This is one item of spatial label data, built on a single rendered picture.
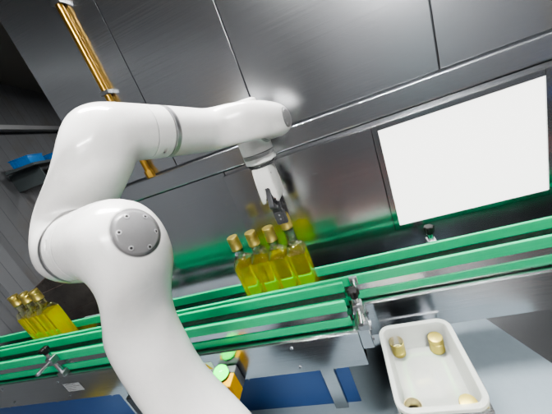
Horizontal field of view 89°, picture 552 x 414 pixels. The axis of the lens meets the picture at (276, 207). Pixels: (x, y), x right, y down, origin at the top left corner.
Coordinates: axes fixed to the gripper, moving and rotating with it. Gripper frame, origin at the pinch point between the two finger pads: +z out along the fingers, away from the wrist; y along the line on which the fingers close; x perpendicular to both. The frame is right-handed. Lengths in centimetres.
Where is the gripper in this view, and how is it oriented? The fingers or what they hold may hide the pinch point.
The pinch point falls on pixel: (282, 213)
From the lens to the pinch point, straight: 79.4
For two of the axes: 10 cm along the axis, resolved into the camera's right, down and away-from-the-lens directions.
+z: 3.5, 8.8, 3.3
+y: -1.5, 4.0, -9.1
